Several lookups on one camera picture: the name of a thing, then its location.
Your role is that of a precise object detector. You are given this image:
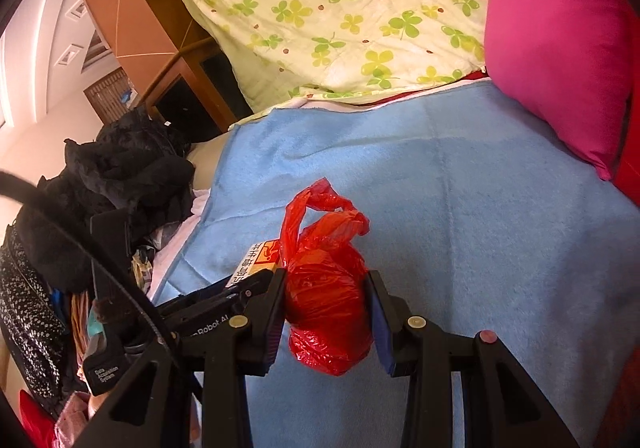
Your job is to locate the large red plastic bag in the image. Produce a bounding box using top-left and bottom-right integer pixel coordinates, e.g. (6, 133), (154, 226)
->
(279, 179), (375, 377)

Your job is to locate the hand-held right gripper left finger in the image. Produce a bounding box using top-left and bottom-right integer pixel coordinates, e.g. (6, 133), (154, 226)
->
(87, 270), (289, 448)

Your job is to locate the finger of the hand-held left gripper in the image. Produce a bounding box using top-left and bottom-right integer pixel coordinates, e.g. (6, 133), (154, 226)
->
(160, 270), (275, 313)

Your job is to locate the green clover print quilt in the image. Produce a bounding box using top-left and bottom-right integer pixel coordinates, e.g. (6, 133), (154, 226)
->
(180, 0), (501, 104)

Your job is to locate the black spotted cloth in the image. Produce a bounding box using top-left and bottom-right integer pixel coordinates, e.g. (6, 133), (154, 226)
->
(0, 223), (70, 400)

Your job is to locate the red cloth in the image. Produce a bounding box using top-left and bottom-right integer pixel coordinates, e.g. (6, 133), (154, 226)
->
(19, 389), (57, 448)

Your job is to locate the pile of mixed clothes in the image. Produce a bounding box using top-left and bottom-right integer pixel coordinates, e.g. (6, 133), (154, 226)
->
(50, 223), (181, 379)

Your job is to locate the wooden cabinet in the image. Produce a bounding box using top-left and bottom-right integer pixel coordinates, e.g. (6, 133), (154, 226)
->
(67, 0), (253, 139)

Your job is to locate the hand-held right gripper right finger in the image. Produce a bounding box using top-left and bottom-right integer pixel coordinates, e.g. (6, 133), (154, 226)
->
(365, 270), (581, 448)

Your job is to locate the light blue towel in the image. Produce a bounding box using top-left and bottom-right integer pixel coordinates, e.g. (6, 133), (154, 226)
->
(150, 78), (640, 448)

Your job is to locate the black clothing pile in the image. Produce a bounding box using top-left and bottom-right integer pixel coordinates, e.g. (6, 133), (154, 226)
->
(15, 105), (197, 291)

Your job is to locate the wooden lattice door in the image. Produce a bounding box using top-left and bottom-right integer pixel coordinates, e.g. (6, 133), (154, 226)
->
(84, 68), (135, 125)

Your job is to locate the black cable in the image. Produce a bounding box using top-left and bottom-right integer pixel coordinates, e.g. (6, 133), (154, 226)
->
(0, 170), (182, 346)

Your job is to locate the pink pillow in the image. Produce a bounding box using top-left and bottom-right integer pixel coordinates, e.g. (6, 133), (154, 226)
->
(482, 0), (637, 181)

